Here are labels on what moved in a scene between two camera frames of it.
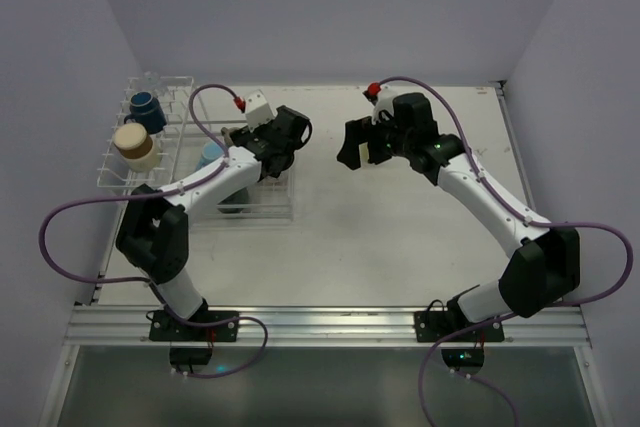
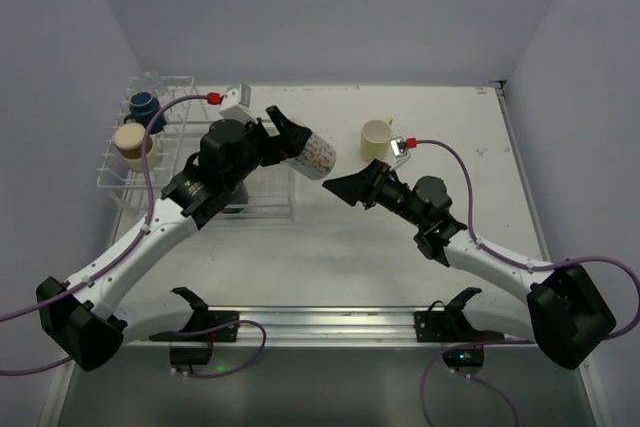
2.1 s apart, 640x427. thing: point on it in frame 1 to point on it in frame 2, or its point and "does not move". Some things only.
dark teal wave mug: [240, 197] does not move
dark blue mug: [146, 110] does not move
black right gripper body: [376, 143] to [374, 187]
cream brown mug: [136, 148] does not move
